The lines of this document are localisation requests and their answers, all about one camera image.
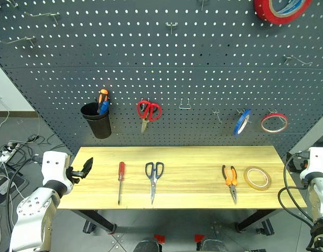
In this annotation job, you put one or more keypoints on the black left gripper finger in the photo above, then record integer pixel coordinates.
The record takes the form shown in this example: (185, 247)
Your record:
(88, 163)
(85, 174)

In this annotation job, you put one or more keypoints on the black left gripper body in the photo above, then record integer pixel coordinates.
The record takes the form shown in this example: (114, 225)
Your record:
(71, 175)

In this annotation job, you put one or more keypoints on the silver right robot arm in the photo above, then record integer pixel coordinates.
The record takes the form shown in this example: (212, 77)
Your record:
(319, 204)

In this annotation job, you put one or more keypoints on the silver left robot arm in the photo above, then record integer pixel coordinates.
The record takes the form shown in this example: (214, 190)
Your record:
(33, 215)

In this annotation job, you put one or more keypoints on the dark grey metal pegboard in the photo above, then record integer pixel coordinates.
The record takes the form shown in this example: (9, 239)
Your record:
(177, 68)

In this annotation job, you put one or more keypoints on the black plastic cup holder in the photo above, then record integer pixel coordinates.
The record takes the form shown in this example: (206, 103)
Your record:
(98, 123)

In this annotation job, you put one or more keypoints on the black table leg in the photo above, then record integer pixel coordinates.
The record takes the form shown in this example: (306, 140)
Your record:
(256, 219)
(98, 219)

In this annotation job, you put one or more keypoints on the black caster wheel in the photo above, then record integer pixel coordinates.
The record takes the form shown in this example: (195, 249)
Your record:
(88, 227)
(266, 228)

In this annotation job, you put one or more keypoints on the blue and grey scissors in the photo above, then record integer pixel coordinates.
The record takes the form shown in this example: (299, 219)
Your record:
(153, 178)

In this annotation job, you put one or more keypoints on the orange and black screwdriver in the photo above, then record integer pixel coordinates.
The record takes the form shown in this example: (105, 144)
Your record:
(102, 97)

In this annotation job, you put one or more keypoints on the white power strip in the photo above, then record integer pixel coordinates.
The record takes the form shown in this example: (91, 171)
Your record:
(6, 155)

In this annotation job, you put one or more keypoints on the black flat floor device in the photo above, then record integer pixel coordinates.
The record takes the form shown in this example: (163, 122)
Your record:
(4, 187)

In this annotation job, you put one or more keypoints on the dark rounded shape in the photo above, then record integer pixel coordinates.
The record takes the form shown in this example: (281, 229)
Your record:
(214, 246)
(147, 246)

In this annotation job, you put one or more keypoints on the red floor marker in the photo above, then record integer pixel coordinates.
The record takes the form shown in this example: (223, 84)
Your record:
(199, 237)
(160, 238)

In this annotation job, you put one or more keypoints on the orange needle nose pliers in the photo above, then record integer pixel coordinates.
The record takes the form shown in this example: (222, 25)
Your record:
(231, 181)

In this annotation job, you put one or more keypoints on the blue tape roll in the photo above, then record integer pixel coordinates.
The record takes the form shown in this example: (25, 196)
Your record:
(241, 123)

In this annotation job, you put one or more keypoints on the clear tan tape roll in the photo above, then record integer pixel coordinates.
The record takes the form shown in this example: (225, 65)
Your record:
(247, 181)

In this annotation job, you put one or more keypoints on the thin red tape roll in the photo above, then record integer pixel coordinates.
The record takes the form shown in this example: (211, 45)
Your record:
(265, 126)

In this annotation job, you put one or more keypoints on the large red tape roll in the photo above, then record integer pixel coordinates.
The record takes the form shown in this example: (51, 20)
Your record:
(266, 11)

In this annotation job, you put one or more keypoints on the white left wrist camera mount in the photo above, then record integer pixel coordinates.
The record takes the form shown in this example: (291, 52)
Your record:
(54, 168)

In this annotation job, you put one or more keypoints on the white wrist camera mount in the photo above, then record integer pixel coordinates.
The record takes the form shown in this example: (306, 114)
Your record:
(317, 162)
(54, 168)

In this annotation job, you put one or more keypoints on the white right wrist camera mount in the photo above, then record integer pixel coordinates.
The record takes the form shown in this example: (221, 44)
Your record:
(317, 162)

